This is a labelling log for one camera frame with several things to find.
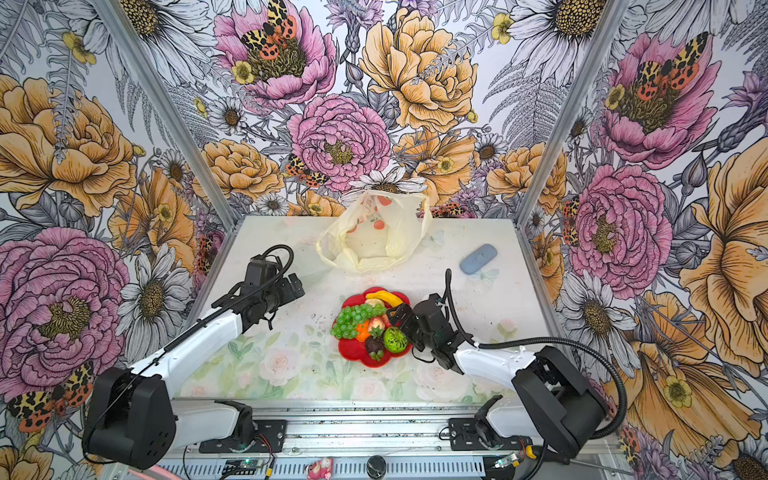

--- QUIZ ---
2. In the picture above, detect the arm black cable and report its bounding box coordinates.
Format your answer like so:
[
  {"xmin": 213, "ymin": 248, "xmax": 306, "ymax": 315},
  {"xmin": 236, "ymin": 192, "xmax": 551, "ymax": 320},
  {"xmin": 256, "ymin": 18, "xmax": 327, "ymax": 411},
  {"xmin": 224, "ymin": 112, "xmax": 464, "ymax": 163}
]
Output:
[
  {"xmin": 80, "ymin": 242, "xmax": 296, "ymax": 466},
  {"xmin": 442, "ymin": 268, "xmax": 629, "ymax": 441}
]

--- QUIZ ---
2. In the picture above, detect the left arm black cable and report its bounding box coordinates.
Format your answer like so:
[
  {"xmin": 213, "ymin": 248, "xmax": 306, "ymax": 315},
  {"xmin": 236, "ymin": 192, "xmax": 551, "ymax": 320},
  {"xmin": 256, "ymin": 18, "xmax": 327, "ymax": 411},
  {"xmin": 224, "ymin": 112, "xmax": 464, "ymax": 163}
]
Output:
[{"xmin": 80, "ymin": 242, "xmax": 296, "ymax": 466}]

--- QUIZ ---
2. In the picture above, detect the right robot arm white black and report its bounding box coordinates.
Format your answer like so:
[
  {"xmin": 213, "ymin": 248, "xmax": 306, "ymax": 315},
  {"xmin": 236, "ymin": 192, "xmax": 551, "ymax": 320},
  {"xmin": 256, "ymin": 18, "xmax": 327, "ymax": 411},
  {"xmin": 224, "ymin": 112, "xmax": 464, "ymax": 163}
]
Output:
[{"xmin": 387, "ymin": 294, "xmax": 626, "ymax": 458}]

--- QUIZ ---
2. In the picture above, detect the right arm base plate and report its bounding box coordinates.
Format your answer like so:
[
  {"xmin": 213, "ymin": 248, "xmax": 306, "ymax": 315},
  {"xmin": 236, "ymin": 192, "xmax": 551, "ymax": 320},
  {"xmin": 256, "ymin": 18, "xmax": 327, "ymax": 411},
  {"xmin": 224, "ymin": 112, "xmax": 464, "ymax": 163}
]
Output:
[{"xmin": 447, "ymin": 418, "xmax": 533, "ymax": 451}]

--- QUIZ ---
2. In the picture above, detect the yellow banana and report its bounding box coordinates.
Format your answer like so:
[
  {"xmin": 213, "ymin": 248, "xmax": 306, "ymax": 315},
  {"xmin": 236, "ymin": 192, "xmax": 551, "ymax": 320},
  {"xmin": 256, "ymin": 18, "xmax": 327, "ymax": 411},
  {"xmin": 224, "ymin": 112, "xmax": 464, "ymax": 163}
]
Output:
[{"xmin": 366, "ymin": 290, "xmax": 404, "ymax": 308}]

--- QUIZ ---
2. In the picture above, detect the dark brown fruit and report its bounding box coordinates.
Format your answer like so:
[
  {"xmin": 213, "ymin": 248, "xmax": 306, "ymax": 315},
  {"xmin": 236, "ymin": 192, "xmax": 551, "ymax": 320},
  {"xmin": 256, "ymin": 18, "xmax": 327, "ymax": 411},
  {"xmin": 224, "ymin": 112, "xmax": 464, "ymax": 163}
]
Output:
[{"xmin": 365, "ymin": 336, "xmax": 386, "ymax": 363}]

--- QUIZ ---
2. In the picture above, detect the right aluminium corner post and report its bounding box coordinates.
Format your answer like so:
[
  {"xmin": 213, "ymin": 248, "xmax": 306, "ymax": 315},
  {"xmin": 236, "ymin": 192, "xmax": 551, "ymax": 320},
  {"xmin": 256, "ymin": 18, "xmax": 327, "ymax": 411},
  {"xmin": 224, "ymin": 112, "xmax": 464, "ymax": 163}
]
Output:
[{"xmin": 514, "ymin": 0, "xmax": 631, "ymax": 229}]

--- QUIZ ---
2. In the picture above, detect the red strawberry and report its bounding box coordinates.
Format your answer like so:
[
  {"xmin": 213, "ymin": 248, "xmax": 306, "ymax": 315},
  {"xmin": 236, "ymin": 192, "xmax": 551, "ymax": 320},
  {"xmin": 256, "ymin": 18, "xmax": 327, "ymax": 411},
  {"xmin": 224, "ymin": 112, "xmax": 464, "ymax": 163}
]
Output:
[{"xmin": 368, "ymin": 316, "xmax": 388, "ymax": 338}]

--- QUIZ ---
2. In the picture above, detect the left aluminium corner post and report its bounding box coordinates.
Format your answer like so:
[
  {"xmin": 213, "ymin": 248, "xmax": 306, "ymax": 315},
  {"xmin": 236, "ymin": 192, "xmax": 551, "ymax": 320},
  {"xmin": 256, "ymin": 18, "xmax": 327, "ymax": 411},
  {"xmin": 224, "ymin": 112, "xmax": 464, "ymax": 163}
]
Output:
[{"xmin": 89, "ymin": 0, "xmax": 238, "ymax": 232}]

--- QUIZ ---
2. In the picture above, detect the grey-blue oval case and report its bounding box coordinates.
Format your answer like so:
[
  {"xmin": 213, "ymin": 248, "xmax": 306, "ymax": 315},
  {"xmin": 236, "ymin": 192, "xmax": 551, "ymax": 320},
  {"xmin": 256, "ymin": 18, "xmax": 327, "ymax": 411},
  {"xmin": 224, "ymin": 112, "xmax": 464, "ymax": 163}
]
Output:
[{"xmin": 459, "ymin": 244, "xmax": 498, "ymax": 275}]

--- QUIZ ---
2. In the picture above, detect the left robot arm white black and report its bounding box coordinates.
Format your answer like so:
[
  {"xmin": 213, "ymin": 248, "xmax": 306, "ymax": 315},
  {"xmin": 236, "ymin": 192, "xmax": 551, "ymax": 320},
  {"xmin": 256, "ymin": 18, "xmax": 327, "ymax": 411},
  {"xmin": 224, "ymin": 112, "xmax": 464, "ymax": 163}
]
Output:
[{"xmin": 82, "ymin": 244, "xmax": 304, "ymax": 470}]

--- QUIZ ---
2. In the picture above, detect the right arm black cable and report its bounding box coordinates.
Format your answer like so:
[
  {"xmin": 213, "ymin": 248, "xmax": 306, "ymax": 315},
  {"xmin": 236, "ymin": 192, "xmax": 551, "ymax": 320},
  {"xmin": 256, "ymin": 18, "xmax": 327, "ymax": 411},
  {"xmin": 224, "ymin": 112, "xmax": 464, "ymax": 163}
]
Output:
[{"xmin": 442, "ymin": 268, "xmax": 629, "ymax": 441}]

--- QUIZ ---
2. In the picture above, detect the pink white small object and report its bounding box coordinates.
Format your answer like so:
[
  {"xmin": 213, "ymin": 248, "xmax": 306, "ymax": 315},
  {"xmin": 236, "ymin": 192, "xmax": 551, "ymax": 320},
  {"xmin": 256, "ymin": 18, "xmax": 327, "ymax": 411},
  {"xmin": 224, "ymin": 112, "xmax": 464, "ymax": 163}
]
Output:
[{"xmin": 306, "ymin": 457, "xmax": 334, "ymax": 480}]

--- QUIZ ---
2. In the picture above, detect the aluminium rail frame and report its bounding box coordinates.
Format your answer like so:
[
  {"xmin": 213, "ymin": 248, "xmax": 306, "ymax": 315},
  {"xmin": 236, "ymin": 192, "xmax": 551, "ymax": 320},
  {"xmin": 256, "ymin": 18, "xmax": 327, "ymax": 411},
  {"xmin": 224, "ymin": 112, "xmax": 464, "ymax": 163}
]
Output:
[{"xmin": 98, "ymin": 398, "xmax": 634, "ymax": 480}]

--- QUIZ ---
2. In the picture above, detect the red flower-shaped plate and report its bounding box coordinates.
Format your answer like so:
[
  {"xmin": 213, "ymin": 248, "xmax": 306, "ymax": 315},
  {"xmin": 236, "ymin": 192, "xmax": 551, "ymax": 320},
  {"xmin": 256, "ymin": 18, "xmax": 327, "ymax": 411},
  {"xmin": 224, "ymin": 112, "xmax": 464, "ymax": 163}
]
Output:
[{"xmin": 331, "ymin": 287, "xmax": 412, "ymax": 368}]

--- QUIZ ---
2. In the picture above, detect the aluminium corner post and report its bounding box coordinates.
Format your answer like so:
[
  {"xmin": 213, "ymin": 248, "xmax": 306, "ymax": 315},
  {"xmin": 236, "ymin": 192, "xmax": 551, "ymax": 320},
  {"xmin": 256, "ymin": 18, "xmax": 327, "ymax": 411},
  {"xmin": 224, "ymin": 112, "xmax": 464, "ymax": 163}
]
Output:
[
  {"xmin": 89, "ymin": 0, "xmax": 238, "ymax": 232},
  {"xmin": 514, "ymin": 0, "xmax": 631, "ymax": 229}
]

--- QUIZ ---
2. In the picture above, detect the black round knob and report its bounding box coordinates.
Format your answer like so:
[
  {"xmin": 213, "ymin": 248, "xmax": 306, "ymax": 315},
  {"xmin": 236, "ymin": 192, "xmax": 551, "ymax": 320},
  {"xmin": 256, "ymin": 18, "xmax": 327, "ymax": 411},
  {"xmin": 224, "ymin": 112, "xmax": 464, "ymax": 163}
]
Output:
[{"xmin": 366, "ymin": 455, "xmax": 387, "ymax": 480}]

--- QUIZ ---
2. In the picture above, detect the cream plastic bag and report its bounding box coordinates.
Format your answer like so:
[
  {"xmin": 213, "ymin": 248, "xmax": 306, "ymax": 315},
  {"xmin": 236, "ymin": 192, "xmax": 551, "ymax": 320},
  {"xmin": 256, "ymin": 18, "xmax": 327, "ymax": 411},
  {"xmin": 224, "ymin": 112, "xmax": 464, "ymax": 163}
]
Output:
[{"xmin": 315, "ymin": 190, "xmax": 432, "ymax": 273}]

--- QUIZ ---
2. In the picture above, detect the green grapes bunch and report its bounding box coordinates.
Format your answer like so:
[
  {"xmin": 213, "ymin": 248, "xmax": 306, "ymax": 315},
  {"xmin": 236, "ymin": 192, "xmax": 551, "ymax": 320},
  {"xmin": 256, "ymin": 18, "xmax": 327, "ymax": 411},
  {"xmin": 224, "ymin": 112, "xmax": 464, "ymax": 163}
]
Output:
[{"xmin": 331, "ymin": 299, "xmax": 386, "ymax": 340}]

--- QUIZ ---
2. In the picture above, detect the orange fake fruit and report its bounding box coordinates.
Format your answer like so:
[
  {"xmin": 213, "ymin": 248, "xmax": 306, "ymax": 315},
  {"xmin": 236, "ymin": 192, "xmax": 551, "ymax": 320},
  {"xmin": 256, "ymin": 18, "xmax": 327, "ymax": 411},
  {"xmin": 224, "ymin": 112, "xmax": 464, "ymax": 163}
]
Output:
[{"xmin": 356, "ymin": 321, "xmax": 370, "ymax": 342}]

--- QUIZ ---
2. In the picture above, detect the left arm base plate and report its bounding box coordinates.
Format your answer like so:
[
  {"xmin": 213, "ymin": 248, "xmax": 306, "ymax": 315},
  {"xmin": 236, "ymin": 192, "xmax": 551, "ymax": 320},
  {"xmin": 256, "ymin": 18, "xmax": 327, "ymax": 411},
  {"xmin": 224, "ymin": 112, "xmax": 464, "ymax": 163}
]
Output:
[{"xmin": 198, "ymin": 419, "xmax": 287, "ymax": 454}]

